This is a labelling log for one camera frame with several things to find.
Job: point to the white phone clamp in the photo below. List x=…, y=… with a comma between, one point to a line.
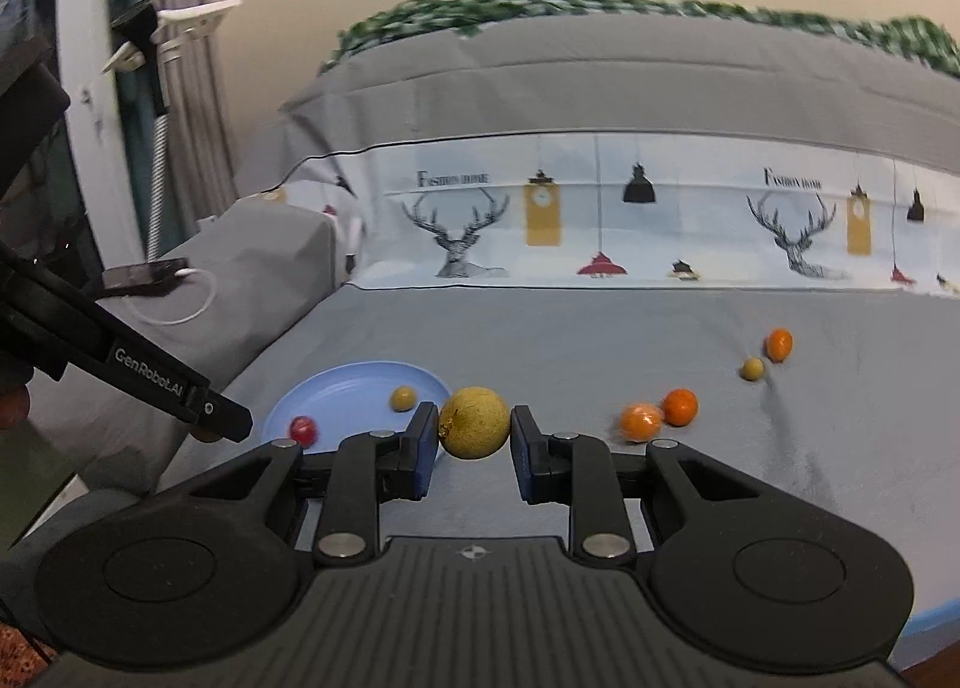
x=202, y=12

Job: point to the orange patterned cloth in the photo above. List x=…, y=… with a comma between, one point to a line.
x=22, y=658

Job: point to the small red apple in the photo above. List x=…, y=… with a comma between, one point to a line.
x=303, y=430

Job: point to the plastic orange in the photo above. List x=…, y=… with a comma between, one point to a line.
x=778, y=344
x=640, y=421

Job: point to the bare orange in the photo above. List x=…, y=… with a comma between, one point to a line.
x=681, y=406

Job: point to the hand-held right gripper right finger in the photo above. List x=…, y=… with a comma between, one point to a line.
x=523, y=457

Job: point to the grey bed sheet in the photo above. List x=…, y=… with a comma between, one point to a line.
x=825, y=448

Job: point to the grey deer print duvet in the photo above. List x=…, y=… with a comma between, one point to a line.
x=600, y=80

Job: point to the blue mattress edge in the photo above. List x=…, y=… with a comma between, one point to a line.
x=937, y=628

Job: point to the braided gooseneck phone stand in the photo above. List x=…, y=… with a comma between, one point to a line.
x=157, y=170

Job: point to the white window frame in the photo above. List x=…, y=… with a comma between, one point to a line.
x=105, y=193

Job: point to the black smartphone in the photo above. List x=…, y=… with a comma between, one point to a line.
x=146, y=277

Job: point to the person's left hand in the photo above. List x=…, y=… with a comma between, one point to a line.
x=13, y=409

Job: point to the green checkered cloth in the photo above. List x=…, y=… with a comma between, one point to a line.
x=450, y=12

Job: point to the blue plate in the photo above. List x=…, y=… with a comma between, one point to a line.
x=352, y=388

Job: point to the yellow green plum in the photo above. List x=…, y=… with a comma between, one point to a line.
x=752, y=368
x=403, y=399
x=472, y=431

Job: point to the grey curtain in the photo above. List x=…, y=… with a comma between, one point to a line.
x=199, y=133

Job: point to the grey pillow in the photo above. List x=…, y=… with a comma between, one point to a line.
x=262, y=268

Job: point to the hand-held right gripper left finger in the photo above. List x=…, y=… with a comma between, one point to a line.
x=427, y=449

